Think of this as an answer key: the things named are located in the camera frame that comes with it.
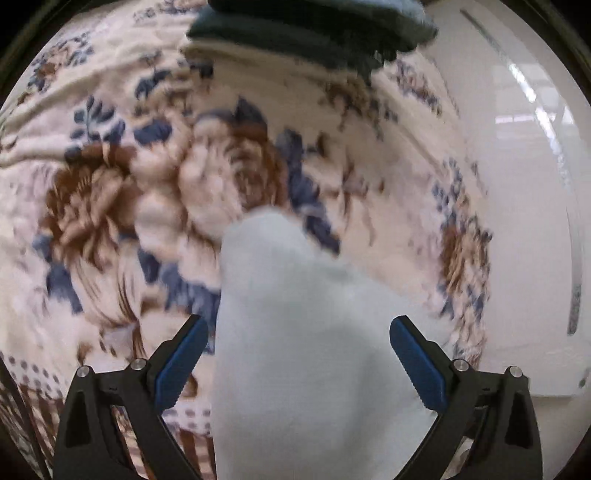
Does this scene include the light blue pants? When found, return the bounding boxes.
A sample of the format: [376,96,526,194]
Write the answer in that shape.
[210,209,457,480]

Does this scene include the floral printed blanket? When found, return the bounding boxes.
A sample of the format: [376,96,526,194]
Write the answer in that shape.
[0,0,494,480]

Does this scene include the dark teal folded cloth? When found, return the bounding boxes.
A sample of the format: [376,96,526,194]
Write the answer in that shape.
[186,0,439,87]

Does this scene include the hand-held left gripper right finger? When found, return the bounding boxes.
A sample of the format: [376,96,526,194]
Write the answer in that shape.
[389,315,543,480]

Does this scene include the white glossy cabinet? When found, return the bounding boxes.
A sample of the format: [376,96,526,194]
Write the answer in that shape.
[422,0,588,398]

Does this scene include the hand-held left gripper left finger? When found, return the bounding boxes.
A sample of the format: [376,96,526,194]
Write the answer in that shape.
[53,315,209,480]

